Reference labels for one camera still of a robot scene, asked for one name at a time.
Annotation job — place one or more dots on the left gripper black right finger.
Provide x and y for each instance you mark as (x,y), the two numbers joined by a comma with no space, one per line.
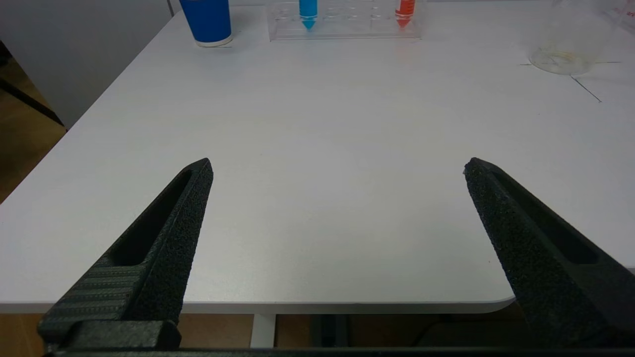
(536,277)

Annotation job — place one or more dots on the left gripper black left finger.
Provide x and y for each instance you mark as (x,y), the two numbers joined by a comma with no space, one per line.
(168,248)

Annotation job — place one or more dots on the clear glass beaker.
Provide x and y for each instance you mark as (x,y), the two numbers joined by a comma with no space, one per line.
(565,54)

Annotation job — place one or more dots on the test tube with blue pigment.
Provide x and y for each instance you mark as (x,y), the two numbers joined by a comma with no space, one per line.
(308,12)

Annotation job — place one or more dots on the clear plastic test tube rack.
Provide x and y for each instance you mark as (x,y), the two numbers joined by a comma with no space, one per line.
(347,27)

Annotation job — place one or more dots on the test tube with red pigment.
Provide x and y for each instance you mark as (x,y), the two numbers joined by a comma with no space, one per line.
(405,11)

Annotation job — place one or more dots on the white table leg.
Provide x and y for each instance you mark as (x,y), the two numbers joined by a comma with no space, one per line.
(263,329)

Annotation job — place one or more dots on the blue and white paper cup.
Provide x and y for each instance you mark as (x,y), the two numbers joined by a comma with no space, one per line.
(208,20)

